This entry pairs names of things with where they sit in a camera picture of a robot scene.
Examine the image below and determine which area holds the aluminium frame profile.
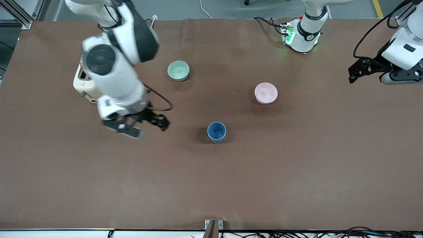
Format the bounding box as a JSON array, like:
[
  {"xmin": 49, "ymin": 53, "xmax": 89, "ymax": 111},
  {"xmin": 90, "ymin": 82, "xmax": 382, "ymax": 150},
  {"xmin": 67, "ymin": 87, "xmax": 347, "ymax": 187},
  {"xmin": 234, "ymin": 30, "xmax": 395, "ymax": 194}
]
[{"xmin": 0, "ymin": 0, "xmax": 32, "ymax": 29}]

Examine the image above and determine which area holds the metal table edge bracket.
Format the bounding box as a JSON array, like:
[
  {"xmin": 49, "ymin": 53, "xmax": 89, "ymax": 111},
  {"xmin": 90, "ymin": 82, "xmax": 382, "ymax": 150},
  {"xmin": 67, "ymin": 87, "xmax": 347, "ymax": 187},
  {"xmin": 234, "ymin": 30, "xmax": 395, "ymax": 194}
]
[{"xmin": 205, "ymin": 219, "xmax": 223, "ymax": 238}]

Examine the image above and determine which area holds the brown table cover sheet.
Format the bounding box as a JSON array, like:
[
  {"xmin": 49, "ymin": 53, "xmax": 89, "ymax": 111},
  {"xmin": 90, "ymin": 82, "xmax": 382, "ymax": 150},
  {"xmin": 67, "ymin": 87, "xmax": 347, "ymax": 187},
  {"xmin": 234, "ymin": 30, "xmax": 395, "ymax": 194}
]
[{"xmin": 0, "ymin": 18, "xmax": 423, "ymax": 231}]

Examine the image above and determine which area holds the cream white toaster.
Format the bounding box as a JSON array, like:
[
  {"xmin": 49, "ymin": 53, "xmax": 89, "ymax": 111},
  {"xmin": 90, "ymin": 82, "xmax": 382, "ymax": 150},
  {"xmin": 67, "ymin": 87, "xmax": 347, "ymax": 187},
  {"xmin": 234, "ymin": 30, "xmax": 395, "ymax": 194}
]
[{"xmin": 73, "ymin": 63, "xmax": 99, "ymax": 104}]

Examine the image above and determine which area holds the black left base cable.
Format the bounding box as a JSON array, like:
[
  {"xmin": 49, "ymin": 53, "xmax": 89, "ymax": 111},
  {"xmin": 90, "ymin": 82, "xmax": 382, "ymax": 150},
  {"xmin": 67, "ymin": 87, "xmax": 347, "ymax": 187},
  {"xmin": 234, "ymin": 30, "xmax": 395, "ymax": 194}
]
[{"xmin": 254, "ymin": 17, "xmax": 285, "ymax": 35}]

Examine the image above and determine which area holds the white floor cable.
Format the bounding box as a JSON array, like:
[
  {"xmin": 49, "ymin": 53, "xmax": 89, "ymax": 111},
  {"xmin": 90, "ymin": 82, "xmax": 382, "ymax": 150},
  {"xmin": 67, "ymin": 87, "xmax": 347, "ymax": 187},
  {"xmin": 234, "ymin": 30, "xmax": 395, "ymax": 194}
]
[{"xmin": 199, "ymin": 0, "xmax": 212, "ymax": 19}]

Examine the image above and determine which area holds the left base connector box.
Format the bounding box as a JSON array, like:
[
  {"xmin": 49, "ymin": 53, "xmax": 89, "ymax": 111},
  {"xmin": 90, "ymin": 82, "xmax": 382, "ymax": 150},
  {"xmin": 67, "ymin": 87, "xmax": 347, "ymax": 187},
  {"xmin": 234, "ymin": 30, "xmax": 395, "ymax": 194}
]
[{"xmin": 281, "ymin": 22, "xmax": 295, "ymax": 46}]

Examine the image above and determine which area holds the pale pink bowl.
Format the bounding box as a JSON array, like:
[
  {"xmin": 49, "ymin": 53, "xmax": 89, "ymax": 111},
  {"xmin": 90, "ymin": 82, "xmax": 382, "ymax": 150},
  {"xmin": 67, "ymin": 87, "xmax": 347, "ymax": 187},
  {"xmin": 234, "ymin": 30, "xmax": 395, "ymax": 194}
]
[{"xmin": 254, "ymin": 83, "xmax": 278, "ymax": 104}]

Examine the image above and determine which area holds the black cable bundle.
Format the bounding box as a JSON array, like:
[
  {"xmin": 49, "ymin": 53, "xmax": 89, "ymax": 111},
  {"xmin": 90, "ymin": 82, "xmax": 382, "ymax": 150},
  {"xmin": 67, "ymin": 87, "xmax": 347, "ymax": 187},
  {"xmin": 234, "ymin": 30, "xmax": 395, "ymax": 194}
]
[{"xmin": 221, "ymin": 226, "xmax": 423, "ymax": 238}]

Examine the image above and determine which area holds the pale green bowl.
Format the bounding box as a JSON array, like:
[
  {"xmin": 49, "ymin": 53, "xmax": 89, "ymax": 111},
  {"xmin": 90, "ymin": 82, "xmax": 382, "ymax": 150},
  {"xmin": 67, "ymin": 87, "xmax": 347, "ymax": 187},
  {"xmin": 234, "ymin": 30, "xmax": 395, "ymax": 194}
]
[{"xmin": 167, "ymin": 60, "xmax": 190, "ymax": 82}]

